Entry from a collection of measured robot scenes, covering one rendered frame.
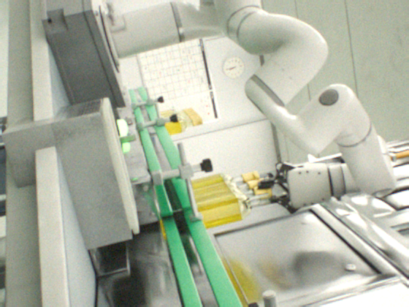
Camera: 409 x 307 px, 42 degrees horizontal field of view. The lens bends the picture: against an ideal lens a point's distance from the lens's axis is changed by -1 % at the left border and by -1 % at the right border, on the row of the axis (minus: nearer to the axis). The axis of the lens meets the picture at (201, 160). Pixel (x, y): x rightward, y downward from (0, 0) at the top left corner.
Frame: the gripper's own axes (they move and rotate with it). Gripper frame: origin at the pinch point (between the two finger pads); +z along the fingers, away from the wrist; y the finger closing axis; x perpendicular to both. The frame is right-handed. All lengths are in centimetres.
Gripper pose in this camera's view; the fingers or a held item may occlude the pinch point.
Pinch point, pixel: (266, 191)
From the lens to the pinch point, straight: 133.6
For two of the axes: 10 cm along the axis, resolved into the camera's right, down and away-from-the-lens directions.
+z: -9.8, 1.6, 1.4
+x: -0.9, 3.0, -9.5
